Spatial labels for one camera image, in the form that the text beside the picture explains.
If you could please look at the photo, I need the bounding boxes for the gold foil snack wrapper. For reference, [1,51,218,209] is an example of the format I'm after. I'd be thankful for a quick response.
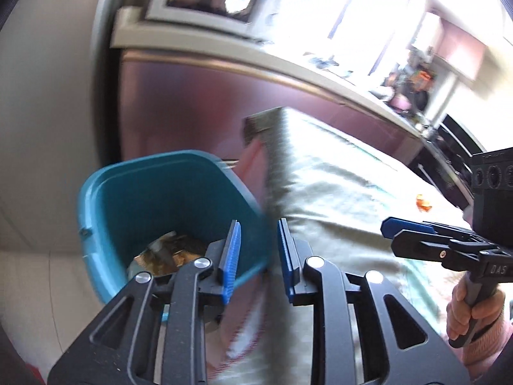
[127,231,208,279]

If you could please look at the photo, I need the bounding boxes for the teal plastic trash bin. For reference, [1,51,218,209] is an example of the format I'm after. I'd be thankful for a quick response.
[77,150,273,303]

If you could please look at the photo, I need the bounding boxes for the purple lower kitchen cabinets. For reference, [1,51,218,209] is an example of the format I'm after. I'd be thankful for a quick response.
[118,50,423,164]

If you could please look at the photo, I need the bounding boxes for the person's right hand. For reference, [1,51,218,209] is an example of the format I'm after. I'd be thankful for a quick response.
[446,276,505,341]

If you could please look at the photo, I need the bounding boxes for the orange peel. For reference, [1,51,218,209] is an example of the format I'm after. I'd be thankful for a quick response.
[416,194,432,212]

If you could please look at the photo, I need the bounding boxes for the patterned green beige tablecloth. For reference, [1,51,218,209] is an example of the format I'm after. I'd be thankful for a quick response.
[207,107,465,384]

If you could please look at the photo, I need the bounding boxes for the black built-in oven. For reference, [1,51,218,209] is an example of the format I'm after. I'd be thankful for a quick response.
[408,142,473,210]

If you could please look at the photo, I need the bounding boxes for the grey refrigerator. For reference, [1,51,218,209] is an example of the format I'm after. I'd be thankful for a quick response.
[1,0,116,252]

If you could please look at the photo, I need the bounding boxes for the pink wall cabinet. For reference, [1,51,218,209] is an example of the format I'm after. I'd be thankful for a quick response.
[411,12,486,83]

